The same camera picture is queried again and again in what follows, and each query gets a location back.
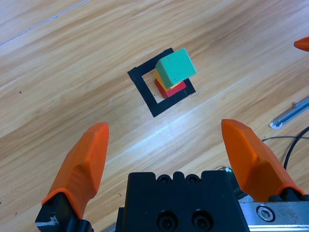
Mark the black tape square outline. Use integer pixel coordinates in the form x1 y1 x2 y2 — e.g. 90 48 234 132
127 47 197 118

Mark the thick black table cable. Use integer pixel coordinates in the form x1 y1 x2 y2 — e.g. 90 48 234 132
282 127 309 171

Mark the red cube block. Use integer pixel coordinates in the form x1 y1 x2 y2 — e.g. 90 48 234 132
154 79 188 99

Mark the aluminium rail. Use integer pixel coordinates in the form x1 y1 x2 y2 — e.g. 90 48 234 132
269 98 309 129

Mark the green cube block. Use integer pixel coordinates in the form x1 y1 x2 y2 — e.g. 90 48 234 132
155 47 197 89

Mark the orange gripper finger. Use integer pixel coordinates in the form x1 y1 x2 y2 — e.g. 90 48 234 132
221 118 309 203
294 36 309 53
35 122 110 232

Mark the yellow cube block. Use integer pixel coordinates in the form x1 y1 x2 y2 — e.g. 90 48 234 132
153 70 185 92

